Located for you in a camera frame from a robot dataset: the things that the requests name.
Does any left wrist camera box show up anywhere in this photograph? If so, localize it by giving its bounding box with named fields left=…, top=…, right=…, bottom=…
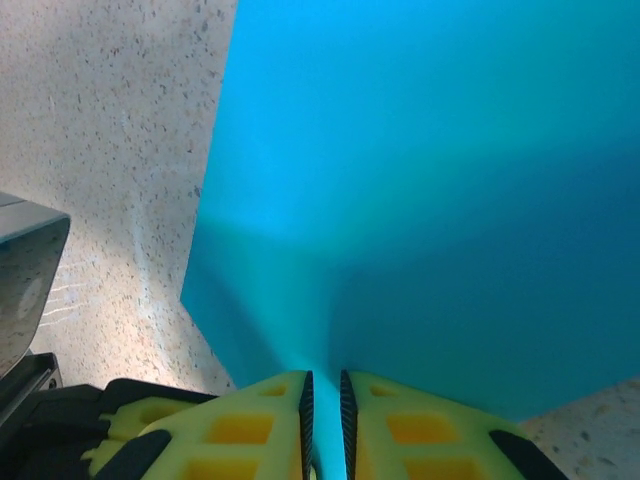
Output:
left=0, top=191, right=71, bottom=372

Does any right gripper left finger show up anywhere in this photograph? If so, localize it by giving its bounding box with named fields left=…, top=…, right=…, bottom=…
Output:
left=82, top=369, right=316, bottom=480

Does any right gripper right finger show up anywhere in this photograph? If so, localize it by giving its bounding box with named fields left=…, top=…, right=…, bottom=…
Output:
left=339, top=368, right=571, bottom=480

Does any blue paper sheet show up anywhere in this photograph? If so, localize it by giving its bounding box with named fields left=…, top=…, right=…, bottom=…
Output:
left=179, top=0, right=640, bottom=480

